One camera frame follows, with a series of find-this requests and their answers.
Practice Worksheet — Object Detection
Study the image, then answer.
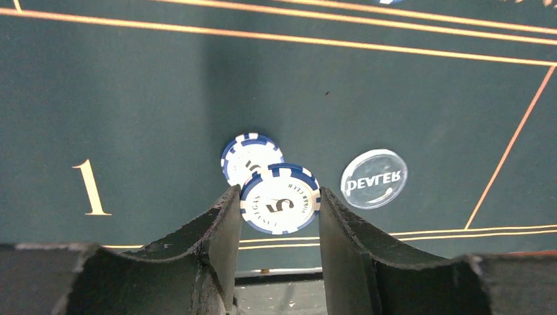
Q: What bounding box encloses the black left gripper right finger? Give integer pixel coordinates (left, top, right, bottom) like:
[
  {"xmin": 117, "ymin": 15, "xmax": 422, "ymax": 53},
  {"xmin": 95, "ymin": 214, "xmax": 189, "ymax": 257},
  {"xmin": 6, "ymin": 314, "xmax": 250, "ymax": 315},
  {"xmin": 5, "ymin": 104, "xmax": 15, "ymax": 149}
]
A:
[{"xmin": 319, "ymin": 187, "xmax": 556, "ymax": 314}]

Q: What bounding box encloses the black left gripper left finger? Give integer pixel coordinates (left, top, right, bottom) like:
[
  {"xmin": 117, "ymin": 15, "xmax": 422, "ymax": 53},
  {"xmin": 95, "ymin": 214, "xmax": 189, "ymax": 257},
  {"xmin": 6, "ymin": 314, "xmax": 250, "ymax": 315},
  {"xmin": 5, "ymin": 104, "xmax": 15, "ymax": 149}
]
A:
[{"xmin": 1, "ymin": 186, "xmax": 242, "ymax": 314}]

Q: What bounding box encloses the white-blue poker chip stack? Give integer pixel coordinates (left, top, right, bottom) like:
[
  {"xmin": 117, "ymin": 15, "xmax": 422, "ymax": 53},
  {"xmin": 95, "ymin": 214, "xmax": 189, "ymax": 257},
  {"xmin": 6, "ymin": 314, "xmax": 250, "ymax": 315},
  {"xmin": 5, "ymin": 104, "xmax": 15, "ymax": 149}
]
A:
[{"xmin": 221, "ymin": 133, "xmax": 284, "ymax": 186}]

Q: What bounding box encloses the clear dealer button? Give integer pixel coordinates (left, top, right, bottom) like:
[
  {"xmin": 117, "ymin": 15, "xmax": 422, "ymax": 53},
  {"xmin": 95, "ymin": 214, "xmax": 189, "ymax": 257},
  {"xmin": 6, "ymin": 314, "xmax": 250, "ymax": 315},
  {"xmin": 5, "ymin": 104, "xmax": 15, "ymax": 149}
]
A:
[{"xmin": 340, "ymin": 149, "xmax": 408, "ymax": 209}]

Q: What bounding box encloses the green poker table mat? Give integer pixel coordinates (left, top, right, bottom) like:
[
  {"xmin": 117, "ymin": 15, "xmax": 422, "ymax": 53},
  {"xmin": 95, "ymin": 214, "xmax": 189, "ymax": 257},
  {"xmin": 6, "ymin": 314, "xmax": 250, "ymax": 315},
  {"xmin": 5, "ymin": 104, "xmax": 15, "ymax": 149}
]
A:
[{"xmin": 1, "ymin": 1, "xmax": 556, "ymax": 257}]

